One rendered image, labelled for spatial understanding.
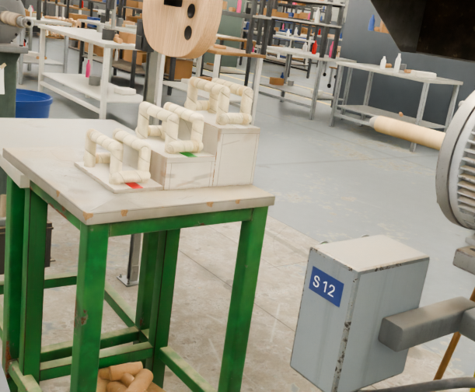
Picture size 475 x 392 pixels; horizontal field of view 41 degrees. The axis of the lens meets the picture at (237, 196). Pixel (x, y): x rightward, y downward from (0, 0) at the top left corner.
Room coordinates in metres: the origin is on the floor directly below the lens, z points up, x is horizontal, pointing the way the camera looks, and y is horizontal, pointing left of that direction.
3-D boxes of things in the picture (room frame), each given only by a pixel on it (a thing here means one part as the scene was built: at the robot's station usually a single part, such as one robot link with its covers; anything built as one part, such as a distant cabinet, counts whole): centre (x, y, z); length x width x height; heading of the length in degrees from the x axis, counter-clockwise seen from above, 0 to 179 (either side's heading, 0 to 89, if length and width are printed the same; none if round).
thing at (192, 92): (1.94, 0.18, 1.15); 0.03 x 0.03 x 0.09
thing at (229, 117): (1.82, 0.04, 1.12); 0.11 x 0.03 x 0.03; 129
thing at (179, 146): (1.72, 0.16, 1.04); 0.11 x 0.03 x 0.03; 129
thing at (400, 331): (0.86, -0.31, 1.02); 0.19 x 0.04 x 0.04; 129
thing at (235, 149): (1.89, 0.10, 1.02); 0.27 x 0.15 x 0.17; 39
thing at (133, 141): (1.73, 0.31, 1.04); 0.20 x 0.03 x 0.03; 38
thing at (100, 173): (1.71, 0.34, 0.94); 0.27 x 0.15 x 0.01; 39
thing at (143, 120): (1.84, 0.30, 1.07); 0.03 x 0.03 x 0.09
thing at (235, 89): (1.92, 0.06, 1.20); 0.20 x 0.03 x 0.03; 38
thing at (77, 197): (1.80, 0.31, 0.55); 0.62 x 0.58 x 0.76; 39
